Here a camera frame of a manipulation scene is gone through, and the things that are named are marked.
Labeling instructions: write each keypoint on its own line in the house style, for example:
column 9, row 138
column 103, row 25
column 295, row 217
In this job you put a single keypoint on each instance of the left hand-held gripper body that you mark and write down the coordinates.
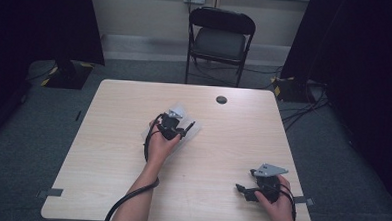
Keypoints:
column 168, row 126

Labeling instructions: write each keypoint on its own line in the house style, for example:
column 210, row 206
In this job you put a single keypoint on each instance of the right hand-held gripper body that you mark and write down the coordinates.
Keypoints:
column 267, row 185

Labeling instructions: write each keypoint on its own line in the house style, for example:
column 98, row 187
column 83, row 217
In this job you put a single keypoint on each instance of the person's left hand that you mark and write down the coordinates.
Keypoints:
column 160, row 149

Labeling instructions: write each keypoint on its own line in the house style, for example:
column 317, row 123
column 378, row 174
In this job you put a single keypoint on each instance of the person's right hand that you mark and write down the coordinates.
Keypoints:
column 278, row 210

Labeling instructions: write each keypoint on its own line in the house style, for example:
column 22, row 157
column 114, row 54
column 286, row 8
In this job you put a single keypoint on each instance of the black table grommet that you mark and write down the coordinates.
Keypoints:
column 221, row 100

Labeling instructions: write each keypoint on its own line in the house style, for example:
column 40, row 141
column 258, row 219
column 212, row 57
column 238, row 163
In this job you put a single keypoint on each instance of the grey tape strip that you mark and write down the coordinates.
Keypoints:
column 52, row 193
column 305, row 200

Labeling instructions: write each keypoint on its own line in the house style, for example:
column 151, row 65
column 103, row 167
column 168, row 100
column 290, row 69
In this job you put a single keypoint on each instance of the black folding chair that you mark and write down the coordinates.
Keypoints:
column 220, row 41

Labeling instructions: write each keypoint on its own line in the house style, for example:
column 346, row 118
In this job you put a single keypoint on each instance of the black stand base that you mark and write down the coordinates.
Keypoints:
column 293, row 91
column 68, row 76

